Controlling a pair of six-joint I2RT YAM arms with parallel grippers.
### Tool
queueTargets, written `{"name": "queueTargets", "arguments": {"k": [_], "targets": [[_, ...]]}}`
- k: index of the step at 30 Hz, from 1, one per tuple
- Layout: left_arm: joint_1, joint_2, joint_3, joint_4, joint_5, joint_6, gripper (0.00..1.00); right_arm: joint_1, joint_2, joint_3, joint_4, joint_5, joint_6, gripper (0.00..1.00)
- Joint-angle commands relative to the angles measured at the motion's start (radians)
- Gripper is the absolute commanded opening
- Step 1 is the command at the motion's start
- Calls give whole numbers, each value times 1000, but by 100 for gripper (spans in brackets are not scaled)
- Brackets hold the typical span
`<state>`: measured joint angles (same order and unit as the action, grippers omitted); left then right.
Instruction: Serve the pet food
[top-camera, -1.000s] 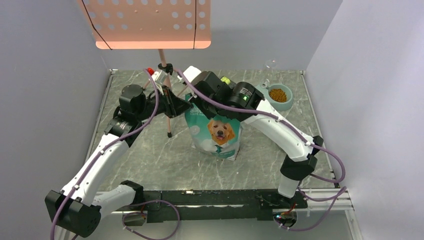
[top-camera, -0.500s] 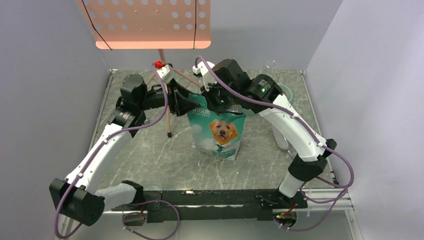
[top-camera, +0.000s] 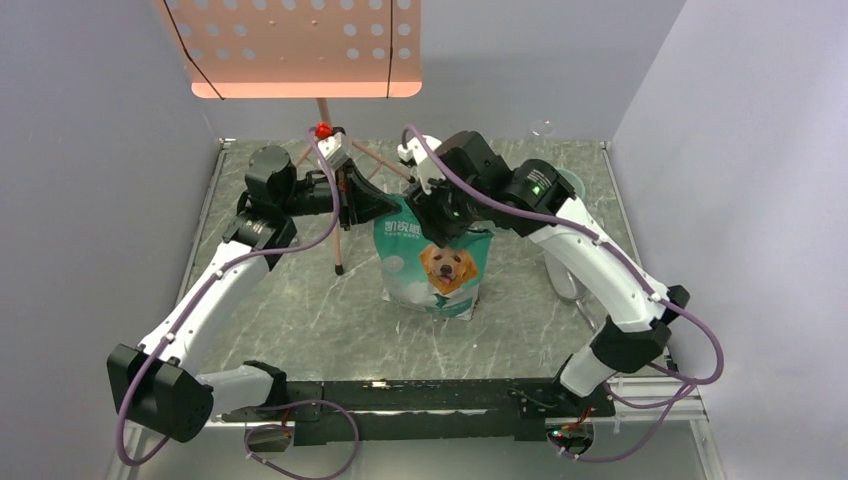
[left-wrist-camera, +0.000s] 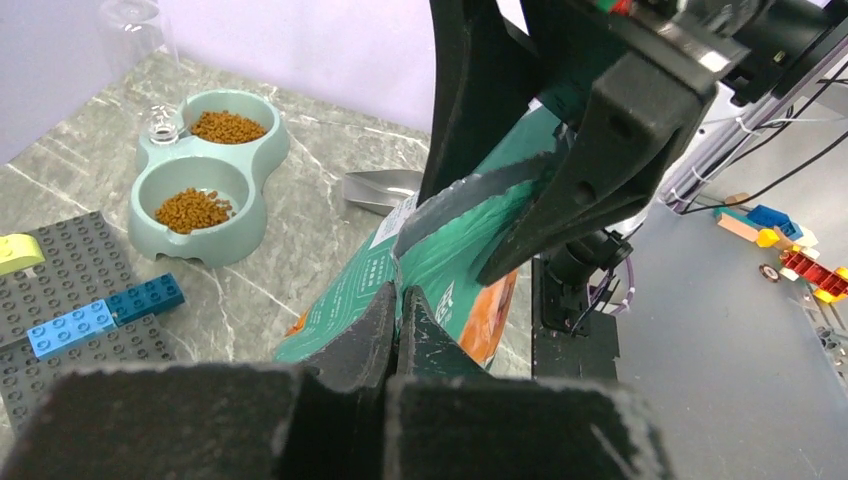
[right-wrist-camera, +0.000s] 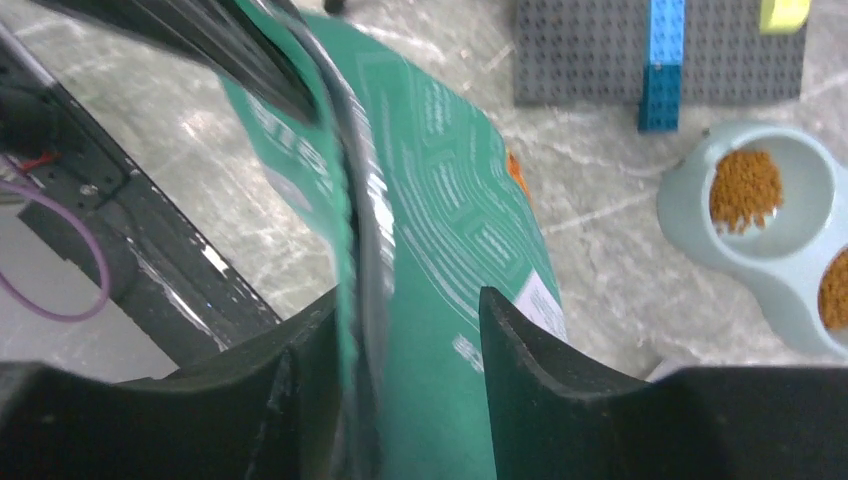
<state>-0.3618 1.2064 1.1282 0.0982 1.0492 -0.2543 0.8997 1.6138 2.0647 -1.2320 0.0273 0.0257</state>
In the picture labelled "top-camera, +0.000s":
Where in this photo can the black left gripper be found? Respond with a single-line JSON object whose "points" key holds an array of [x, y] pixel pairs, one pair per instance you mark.
{"points": [[358, 199]]}

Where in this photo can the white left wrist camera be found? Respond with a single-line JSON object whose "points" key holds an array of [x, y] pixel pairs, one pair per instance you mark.
{"points": [[333, 144]]}

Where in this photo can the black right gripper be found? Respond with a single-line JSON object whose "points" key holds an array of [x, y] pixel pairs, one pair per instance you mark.
{"points": [[434, 224]]}

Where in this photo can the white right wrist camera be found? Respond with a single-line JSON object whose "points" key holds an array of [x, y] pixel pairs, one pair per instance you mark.
{"points": [[414, 155]]}

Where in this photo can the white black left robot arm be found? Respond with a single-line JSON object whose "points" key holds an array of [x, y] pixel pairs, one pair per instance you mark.
{"points": [[157, 383]]}

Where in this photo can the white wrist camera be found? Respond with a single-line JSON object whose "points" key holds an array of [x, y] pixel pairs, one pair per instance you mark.
{"points": [[333, 144], [414, 155]]}

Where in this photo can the teal double pet bowl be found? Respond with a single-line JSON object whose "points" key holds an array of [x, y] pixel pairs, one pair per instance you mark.
{"points": [[571, 184]]}

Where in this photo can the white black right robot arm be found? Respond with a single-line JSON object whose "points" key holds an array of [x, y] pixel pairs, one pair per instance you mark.
{"points": [[462, 181]]}

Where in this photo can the green pet food bag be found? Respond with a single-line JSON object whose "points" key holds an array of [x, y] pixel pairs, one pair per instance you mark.
{"points": [[422, 276]]}

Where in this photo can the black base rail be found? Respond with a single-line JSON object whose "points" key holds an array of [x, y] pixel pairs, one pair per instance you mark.
{"points": [[523, 409]]}

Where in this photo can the metal food scoop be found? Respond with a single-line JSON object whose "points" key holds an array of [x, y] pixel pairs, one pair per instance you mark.
{"points": [[569, 288]]}

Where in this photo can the pink music stand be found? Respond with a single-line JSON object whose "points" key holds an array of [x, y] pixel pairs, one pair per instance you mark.
{"points": [[297, 49]]}

